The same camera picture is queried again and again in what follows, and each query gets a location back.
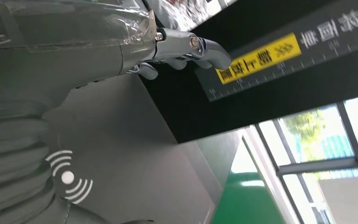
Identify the grey parcel bag red print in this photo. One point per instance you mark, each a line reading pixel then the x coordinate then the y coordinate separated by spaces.
pixel 185 12

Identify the black scanner column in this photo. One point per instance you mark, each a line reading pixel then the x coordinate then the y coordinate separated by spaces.
pixel 197 114

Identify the dark window frame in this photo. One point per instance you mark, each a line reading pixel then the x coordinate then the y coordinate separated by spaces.
pixel 321 165

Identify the dark scanner base plate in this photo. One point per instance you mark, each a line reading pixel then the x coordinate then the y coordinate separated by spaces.
pixel 129 154

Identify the aluminium conveyor frame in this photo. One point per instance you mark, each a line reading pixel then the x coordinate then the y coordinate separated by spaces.
pixel 268 173

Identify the green conveyor belt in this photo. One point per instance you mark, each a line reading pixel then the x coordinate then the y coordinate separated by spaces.
pixel 247 198

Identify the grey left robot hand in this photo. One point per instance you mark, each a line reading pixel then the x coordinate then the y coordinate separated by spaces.
pixel 58 40

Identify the ruler label with yellow patch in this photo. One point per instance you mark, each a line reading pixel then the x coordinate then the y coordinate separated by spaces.
pixel 259 58

